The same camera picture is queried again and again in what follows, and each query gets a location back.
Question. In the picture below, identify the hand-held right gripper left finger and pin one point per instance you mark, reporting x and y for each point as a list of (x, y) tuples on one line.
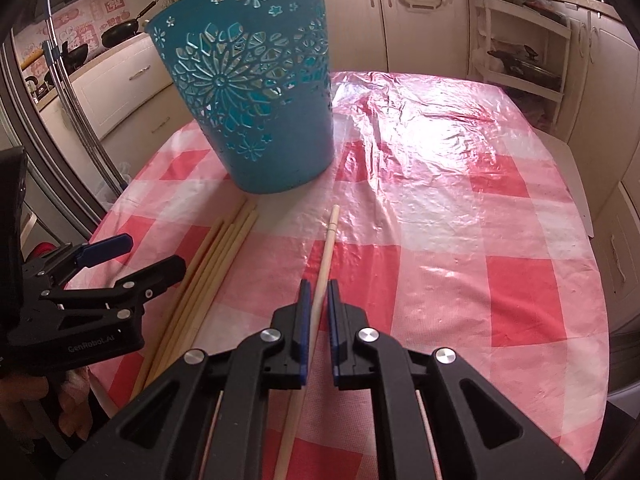
[(302, 330)]

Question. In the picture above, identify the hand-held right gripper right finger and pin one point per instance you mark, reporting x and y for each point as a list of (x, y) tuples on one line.
[(334, 330)]

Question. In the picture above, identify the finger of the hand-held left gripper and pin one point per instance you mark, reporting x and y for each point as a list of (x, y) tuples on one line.
[(150, 280), (107, 247)]

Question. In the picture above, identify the bundle of bamboo chopsticks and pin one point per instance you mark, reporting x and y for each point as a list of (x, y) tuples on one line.
[(200, 280)]

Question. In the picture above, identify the single bamboo chopstick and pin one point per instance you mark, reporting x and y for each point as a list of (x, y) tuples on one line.
[(325, 260)]

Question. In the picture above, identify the teal perforated plastic basket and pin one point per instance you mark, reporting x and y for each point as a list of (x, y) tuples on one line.
[(280, 150)]

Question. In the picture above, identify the person's left hand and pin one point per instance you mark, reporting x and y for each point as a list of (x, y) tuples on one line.
[(75, 395)]

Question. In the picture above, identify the silver mop pole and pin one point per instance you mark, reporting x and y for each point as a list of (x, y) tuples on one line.
[(75, 105)]

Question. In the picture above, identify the pink checked plastic tablecloth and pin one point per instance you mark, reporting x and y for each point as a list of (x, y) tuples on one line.
[(425, 210)]

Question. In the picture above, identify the cream stove counter cabinet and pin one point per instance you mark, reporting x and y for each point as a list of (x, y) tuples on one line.
[(125, 80)]

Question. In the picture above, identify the small black pan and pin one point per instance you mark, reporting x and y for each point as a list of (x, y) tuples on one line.
[(75, 57)]

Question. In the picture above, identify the black frying pan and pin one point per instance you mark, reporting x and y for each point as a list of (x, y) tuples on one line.
[(120, 32)]

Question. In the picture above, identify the cream sink counter cabinets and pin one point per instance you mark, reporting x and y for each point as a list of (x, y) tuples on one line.
[(360, 10)]

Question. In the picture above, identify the black lidded pot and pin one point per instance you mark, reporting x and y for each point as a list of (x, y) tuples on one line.
[(525, 70)]

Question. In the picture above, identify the cream drawer cabinets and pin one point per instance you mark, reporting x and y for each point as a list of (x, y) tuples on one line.
[(605, 85)]

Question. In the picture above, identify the white trolley rack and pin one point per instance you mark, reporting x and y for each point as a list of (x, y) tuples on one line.
[(550, 30)]

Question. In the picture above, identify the grey sliding door frame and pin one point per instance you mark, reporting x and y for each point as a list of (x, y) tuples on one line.
[(35, 160)]

